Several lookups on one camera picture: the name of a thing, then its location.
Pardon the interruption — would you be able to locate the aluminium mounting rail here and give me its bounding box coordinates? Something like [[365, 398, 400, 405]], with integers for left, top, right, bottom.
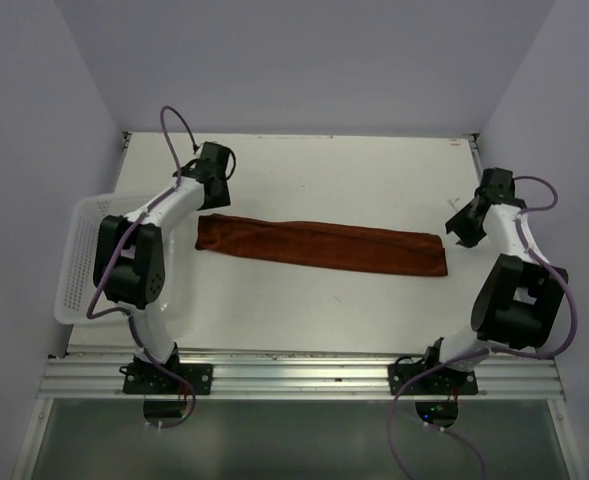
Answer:
[[37, 347, 564, 401]]

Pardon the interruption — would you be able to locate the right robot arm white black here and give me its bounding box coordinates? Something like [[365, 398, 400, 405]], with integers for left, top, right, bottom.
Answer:
[[419, 168, 577, 393]]

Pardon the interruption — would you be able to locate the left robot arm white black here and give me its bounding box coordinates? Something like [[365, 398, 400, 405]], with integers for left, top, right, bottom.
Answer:
[[86, 142, 236, 393]]

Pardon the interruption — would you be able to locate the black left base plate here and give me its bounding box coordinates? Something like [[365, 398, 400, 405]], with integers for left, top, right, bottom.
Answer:
[[119, 359, 214, 395]]

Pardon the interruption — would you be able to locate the white perforated plastic basket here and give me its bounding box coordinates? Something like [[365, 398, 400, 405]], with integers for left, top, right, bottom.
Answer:
[[54, 192, 185, 327]]

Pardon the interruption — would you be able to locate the rust orange towel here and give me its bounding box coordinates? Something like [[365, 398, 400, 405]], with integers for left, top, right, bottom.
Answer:
[[195, 214, 448, 278]]

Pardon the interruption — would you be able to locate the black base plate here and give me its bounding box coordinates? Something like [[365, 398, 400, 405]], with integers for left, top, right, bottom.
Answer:
[[119, 359, 214, 395], [387, 357, 479, 396]]

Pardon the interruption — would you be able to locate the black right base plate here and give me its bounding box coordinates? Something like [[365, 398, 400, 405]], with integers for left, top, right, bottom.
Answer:
[[387, 357, 479, 396]]

